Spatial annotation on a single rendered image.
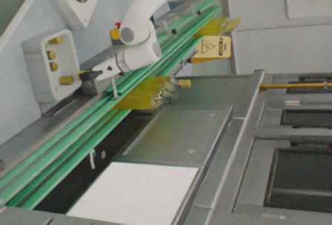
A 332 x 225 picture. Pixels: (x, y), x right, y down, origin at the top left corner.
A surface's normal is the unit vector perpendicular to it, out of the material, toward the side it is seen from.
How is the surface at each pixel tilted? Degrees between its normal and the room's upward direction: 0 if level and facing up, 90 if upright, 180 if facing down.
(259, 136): 90
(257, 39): 90
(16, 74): 0
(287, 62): 90
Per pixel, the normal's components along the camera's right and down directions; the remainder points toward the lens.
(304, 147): -0.17, -0.95
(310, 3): -0.39, 0.32
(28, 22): 0.91, -0.04
